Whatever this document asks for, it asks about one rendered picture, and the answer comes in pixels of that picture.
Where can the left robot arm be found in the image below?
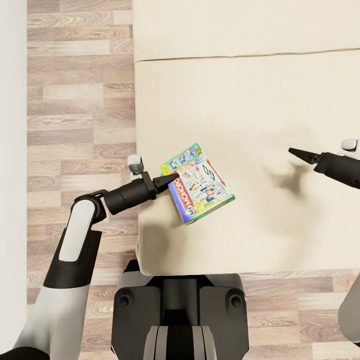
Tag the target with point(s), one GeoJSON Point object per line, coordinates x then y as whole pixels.
{"type": "Point", "coordinates": [54, 329]}

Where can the board game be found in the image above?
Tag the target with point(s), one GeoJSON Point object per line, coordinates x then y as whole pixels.
{"type": "Point", "coordinates": [200, 189]}

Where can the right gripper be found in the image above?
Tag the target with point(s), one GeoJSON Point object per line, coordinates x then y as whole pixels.
{"type": "Point", "coordinates": [342, 168]}

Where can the bed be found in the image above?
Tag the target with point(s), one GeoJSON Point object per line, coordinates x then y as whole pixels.
{"type": "Point", "coordinates": [246, 80]}

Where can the robot trunk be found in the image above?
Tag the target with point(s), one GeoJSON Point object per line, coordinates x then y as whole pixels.
{"type": "Point", "coordinates": [180, 343]}

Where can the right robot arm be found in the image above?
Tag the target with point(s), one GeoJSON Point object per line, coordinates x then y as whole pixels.
{"type": "Point", "coordinates": [345, 168]}

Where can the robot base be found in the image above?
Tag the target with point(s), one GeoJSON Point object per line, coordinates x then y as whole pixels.
{"type": "Point", "coordinates": [215, 300]}

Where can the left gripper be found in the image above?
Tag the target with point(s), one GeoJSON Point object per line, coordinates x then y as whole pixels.
{"type": "Point", "coordinates": [145, 189]}

